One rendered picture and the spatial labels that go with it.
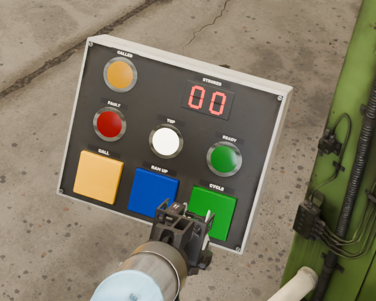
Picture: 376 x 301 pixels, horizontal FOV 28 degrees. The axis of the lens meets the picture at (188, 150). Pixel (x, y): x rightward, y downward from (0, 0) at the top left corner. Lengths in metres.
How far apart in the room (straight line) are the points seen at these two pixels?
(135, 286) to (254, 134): 0.45
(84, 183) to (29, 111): 1.64
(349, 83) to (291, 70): 1.87
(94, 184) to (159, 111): 0.17
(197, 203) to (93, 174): 0.18
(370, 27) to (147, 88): 0.37
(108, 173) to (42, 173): 1.42
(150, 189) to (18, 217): 1.34
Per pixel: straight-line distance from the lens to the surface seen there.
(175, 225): 0.96
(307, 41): 3.36
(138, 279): 0.82
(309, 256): 1.63
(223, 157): 1.20
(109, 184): 1.26
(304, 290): 1.63
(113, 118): 1.24
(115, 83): 1.23
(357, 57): 1.28
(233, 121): 1.19
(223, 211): 1.22
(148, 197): 1.25
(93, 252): 2.44
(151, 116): 1.22
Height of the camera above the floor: 1.94
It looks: 45 degrees down
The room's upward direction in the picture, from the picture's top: 6 degrees clockwise
